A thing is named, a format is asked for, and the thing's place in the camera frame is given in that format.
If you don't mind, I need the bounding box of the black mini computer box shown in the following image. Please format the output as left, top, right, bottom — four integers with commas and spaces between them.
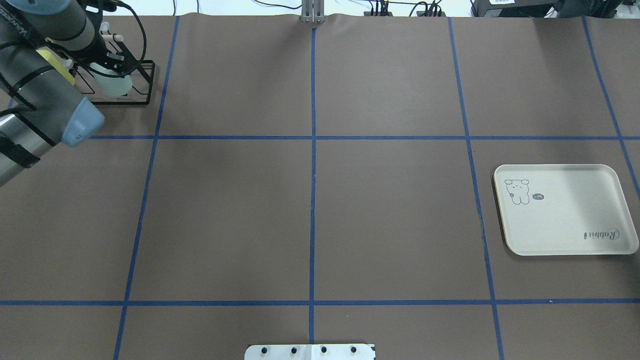
470, 0, 557, 18

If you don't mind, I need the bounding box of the black wire cup rack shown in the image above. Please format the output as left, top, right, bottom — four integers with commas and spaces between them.
70, 30, 156, 106

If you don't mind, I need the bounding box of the white metal mounting plate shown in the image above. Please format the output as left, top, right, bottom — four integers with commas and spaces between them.
244, 343, 377, 360

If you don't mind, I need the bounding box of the cream tray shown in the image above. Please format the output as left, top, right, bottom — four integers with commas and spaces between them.
493, 164, 639, 256

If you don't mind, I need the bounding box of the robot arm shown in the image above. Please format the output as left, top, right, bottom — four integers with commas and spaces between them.
0, 0, 126, 185

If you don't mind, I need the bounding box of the green cup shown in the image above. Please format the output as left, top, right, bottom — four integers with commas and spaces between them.
90, 63, 133, 97

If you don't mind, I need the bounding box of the yellow cup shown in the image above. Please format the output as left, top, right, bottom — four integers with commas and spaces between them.
36, 48, 76, 85

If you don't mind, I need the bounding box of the aluminium frame post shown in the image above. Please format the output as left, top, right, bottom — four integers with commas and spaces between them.
300, 0, 326, 25

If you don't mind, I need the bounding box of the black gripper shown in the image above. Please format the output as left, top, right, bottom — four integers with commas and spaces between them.
90, 22, 125, 75

